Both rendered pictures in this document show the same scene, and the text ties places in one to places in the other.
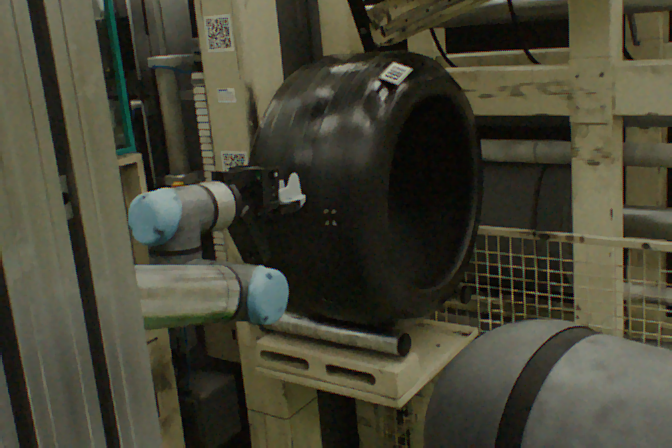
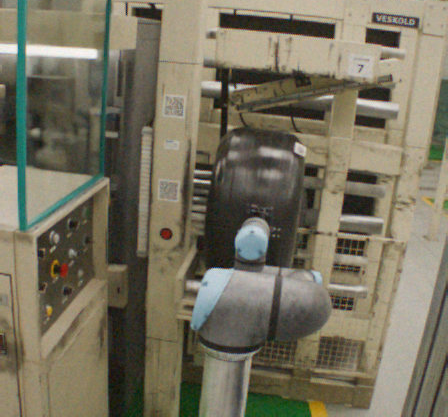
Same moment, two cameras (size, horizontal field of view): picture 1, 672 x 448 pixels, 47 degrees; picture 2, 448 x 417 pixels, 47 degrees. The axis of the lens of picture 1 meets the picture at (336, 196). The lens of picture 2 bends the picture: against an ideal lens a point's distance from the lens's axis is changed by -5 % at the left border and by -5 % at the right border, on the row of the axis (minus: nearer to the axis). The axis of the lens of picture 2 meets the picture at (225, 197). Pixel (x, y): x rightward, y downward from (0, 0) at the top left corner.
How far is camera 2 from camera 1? 0.92 m
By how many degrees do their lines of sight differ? 28
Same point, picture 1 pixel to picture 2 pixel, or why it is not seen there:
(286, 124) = (243, 174)
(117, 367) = not seen: outside the picture
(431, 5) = (272, 98)
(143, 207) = (252, 238)
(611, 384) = not seen: outside the picture
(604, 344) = not seen: outside the picture
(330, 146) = (278, 191)
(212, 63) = (164, 123)
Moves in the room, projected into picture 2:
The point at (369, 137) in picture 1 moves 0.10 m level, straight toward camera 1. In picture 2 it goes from (297, 187) to (314, 197)
